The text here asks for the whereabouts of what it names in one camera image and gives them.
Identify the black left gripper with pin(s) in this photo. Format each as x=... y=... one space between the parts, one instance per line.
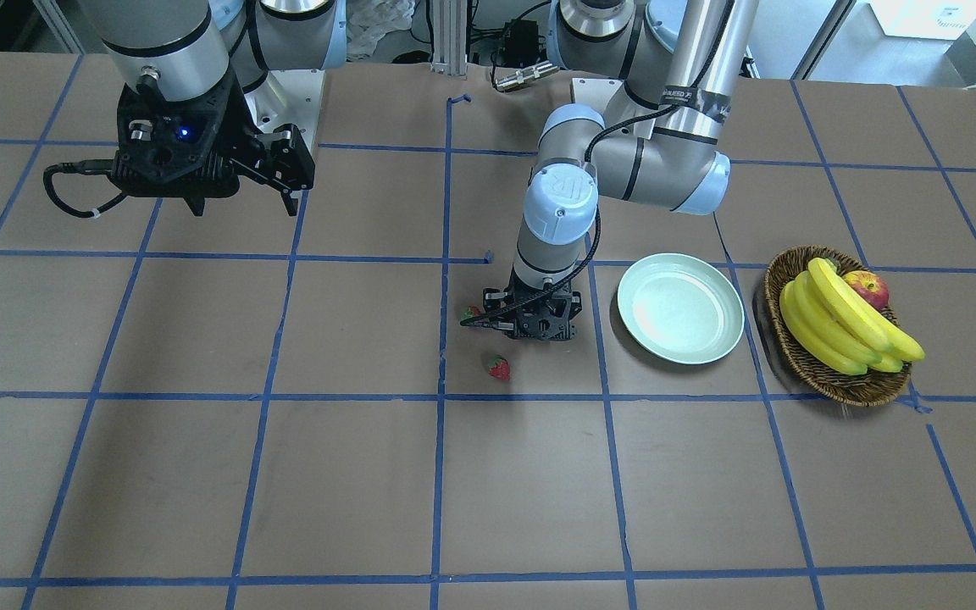
x=492 y=299

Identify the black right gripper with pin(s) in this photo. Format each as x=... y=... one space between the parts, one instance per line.
x=244 y=127

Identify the red strawberry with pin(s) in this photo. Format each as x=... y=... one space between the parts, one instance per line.
x=469 y=313
x=499 y=368

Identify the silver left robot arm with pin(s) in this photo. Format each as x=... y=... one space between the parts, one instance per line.
x=656 y=143

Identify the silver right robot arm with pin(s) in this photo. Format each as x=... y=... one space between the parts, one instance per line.
x=188 y=46

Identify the light green plate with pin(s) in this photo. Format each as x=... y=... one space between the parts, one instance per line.
x=680 y=308

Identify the yellow banana bunch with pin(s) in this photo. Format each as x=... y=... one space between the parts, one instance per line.
x=839 y=328

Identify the red apple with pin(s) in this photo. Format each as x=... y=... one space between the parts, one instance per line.
x=870 y=287

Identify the wicker fruit basket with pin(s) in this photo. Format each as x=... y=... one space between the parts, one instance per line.
x=791 y=363

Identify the aluminium frame post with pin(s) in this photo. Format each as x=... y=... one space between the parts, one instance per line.
x=449 y=37

